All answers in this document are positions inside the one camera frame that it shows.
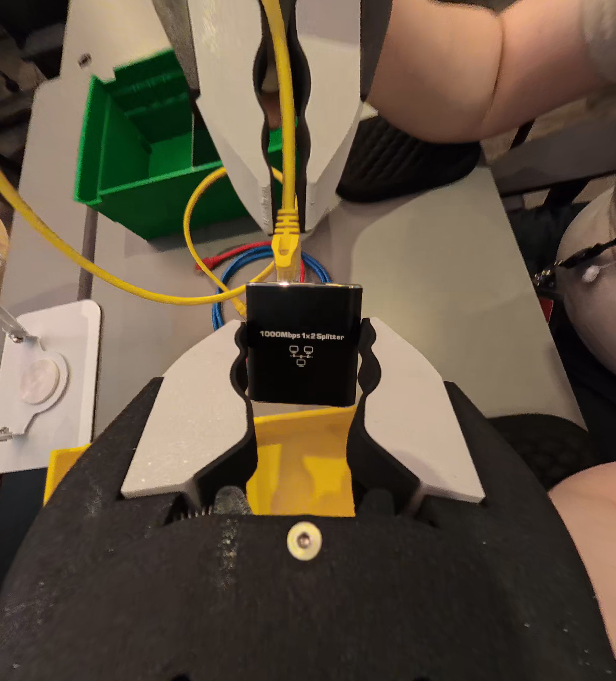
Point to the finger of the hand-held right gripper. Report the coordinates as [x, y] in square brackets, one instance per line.
[228, 106]
[329, 106]

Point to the yellow plastic bin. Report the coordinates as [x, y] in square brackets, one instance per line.
[302, 463]

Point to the black wrist rest pad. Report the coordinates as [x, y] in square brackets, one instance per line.
[403, 159]

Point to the green plastic bin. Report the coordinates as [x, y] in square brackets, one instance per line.
[138, 207]

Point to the person's right forearm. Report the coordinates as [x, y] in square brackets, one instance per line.
[446, 80]

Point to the person's left forearm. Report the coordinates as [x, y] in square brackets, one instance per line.
[605, 558]

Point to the white sign stand base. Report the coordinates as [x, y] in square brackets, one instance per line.
[47, 383]

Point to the black ethernet splitter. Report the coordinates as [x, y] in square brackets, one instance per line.
[302, 367]

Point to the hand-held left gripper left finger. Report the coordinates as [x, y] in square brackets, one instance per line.
[191, 415]

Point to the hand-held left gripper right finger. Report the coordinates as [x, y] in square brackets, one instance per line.
[419, 415]

